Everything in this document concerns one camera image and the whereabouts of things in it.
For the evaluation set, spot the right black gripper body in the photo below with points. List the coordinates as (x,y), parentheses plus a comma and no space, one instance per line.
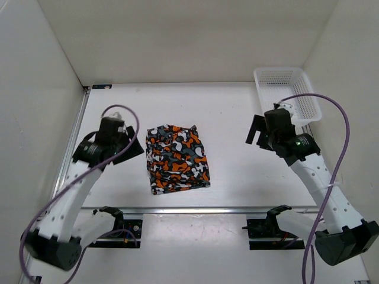
(270,140)

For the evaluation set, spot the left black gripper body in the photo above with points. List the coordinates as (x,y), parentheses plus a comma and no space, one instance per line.
(119,144)

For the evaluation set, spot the orange camouflage shorts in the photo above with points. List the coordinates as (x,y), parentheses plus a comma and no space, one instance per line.
(176,159)

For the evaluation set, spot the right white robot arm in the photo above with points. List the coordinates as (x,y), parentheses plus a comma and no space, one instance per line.
(344,233)

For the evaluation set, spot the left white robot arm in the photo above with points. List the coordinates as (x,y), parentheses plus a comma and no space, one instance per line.
(56,240)

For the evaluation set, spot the white plastic mesh basket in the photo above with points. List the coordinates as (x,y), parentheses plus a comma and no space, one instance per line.
(276,83)

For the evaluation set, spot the dark corner label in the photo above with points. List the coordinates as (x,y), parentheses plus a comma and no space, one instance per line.
(102,86)

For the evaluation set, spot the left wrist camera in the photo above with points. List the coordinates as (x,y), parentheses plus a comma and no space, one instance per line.
(115,115)

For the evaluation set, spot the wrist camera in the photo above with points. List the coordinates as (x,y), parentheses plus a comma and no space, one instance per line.
(285,107)
(115,115)

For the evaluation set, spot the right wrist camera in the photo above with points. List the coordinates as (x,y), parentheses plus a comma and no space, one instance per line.
(285,107)

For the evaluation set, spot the left aluminium rail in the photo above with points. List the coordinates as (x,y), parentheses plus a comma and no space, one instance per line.
(61,177)

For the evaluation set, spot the front aluminium rail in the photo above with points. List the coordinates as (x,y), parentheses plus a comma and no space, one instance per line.
(197,210)

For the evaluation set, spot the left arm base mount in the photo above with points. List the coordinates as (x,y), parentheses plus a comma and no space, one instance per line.
(126,233)

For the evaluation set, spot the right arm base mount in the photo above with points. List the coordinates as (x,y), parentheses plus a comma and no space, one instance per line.
(265,234)

